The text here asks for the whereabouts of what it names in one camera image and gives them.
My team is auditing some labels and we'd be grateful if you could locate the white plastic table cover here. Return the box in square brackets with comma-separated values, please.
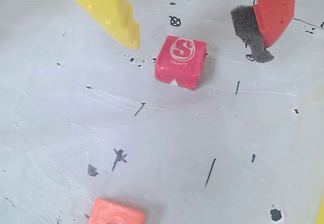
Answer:
[0, 0, 324, 224]

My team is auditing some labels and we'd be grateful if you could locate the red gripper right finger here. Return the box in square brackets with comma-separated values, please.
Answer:
[229, 0, 297, 64]

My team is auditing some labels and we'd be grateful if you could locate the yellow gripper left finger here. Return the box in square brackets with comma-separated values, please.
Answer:
[54, 0, 141, 51]

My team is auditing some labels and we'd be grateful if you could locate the yellow three-compartment box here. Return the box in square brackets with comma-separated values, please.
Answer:
[313, 82, 324, 224]

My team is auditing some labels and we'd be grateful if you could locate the red cherry Starburst candy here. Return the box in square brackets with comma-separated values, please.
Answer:
[154, 35, 207, 91]

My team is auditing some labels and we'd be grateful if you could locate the orange Starburst candy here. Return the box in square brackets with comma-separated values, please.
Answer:
[88, 197, 146, 224]

